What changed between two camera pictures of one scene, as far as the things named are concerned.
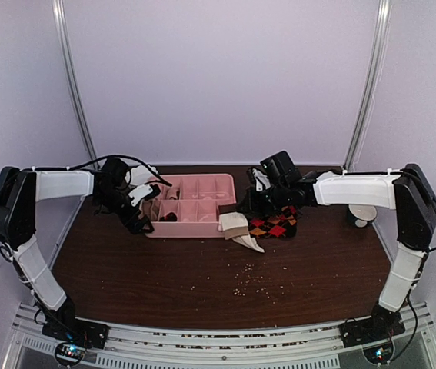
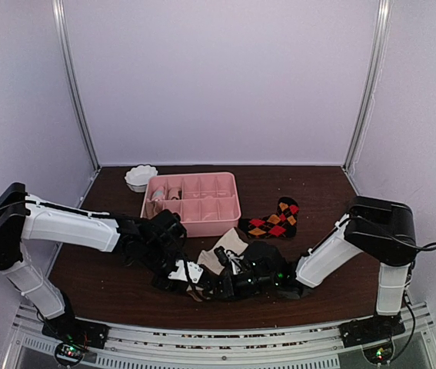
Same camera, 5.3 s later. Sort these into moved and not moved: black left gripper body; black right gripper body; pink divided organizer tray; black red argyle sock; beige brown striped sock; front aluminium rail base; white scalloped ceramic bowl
Moved: black left gripper body; beige brown striped sock; black right gripper body
Not moved: pink divided organizer tray; white scalloped ceramic bowl; black red argyle sock; front aluminium rail base
